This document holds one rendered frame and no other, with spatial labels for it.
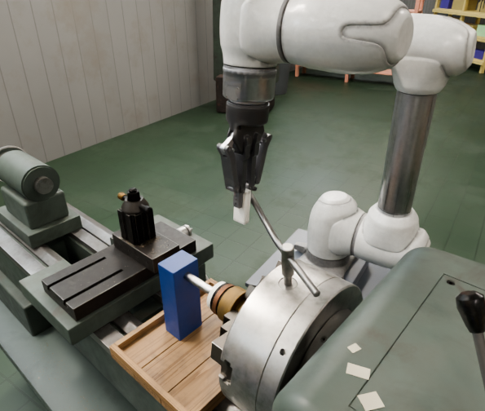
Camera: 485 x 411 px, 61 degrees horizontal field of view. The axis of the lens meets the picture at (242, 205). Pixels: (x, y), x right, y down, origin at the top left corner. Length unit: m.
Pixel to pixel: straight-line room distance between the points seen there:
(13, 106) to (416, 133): 3.93
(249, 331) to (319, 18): 0.50
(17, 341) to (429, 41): 1.65
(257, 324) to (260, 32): 0.47
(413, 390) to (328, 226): 0.85
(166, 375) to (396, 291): 0.59
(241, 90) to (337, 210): 0.78
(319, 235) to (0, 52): 3.65
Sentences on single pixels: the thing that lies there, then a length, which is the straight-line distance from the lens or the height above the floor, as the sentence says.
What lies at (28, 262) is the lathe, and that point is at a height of 0.87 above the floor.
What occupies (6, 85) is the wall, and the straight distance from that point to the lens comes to 4.52.
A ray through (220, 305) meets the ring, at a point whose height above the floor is 1.10.
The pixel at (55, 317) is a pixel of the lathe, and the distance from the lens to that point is 1.24.
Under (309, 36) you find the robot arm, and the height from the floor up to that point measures 1.65.
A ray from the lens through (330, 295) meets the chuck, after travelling 0.74.
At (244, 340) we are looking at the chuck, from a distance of 0.74.
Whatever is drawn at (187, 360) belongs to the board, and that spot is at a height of 0.88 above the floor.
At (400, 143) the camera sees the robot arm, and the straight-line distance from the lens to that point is 1.21.
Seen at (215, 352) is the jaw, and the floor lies 1.10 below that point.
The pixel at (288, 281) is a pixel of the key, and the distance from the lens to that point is 0.74.
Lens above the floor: 1.72
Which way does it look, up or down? 29 degrees down
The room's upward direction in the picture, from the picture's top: straight up
